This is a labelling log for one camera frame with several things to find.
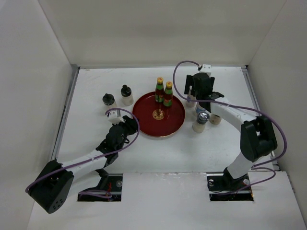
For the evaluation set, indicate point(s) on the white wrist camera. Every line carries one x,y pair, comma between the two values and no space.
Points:
114,116
205,68

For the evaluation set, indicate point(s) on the black cap spice jar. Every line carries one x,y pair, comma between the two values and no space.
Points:
215,119

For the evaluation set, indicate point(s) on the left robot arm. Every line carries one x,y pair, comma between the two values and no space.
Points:
52,186

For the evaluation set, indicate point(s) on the sauce bottle yellow cap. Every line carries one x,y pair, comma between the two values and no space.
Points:
159,90
168,94

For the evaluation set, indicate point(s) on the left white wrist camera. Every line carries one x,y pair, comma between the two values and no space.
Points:
114,116

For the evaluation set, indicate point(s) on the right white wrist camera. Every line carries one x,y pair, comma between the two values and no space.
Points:
205,68

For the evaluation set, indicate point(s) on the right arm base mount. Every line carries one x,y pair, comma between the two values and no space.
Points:
219,190

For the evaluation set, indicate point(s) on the red round tray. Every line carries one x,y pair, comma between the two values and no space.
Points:
157,120

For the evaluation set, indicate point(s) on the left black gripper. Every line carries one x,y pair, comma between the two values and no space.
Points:
131,124

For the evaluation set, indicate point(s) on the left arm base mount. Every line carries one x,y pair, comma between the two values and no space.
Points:
107,189

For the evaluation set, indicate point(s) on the blue label peppercorn jar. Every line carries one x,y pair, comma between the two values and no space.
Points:
199,109

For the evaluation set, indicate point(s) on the black pump jar far left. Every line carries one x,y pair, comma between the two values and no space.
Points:
109,102

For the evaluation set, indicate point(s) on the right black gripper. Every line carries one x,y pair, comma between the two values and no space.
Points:
190,82

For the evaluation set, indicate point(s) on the black pump jar white powder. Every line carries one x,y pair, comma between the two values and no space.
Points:
126,93

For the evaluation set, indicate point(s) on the blue label jar silver lid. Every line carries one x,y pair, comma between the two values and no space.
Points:
191,100

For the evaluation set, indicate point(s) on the chrome top grinder jar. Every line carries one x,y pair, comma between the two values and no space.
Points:
201,120

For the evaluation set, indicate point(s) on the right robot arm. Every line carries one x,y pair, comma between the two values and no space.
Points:
257,137

